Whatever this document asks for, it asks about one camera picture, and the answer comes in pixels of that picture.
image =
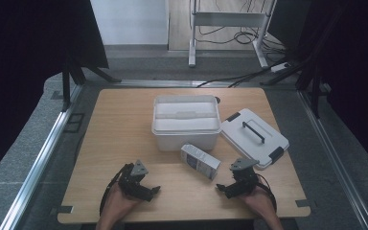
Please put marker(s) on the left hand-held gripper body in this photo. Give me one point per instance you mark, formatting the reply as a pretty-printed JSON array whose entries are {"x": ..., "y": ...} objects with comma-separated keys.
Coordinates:
[{"x": 133, "y": 182}]

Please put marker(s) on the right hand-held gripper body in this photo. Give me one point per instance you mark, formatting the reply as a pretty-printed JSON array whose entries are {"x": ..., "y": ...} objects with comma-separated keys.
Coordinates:
[{"x": 244, "y": 179}]

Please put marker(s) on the small white and blue carton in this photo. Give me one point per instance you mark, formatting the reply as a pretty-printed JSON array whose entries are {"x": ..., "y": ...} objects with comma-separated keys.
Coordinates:
[{"x": 200, "y": 160}]

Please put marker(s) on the white plastic storage box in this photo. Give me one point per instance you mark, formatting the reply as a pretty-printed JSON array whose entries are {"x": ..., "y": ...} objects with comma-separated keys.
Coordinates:
[{"x": 186, "y": 123}]

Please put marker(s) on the person's left hand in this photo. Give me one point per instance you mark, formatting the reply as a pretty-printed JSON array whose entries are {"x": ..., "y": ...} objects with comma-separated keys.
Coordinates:
[{"x": 116, "y": 204}]

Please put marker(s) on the person's right hand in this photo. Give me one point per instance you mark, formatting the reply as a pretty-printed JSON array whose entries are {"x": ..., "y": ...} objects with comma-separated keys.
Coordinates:
[{"x": 259, "y": 202}]

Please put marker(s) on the black tripod stand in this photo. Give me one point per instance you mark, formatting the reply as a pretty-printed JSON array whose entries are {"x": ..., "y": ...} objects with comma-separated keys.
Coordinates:
[
  {"x": 314, "y": 89},
  {"x": 66, "y": 83}
]

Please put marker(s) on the black tape piece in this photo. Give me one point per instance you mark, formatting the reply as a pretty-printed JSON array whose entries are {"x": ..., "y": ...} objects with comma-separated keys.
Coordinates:
[{"x": 57, "y": 95}]

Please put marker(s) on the white power strip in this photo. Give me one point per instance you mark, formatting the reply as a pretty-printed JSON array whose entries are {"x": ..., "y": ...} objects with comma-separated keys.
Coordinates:
[{"x": 280, "y": 67}]

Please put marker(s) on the black curtain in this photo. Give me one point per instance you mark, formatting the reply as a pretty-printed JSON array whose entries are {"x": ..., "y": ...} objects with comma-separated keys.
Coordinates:
[
  {"x": 351, "y": 64},
  {"x": 22, "y": 64}
]

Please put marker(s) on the aluminium floor rail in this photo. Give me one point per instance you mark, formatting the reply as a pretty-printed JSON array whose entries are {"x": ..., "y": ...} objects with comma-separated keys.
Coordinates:
[
  {"x": 41, "y": 159},
  {"x": 335, "y": 153},
  {"x": 172, "y": 83}
]

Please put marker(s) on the white metal stand frame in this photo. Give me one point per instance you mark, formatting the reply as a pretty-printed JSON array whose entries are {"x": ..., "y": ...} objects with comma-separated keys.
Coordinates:
[{"x": 230, "y": 19}]

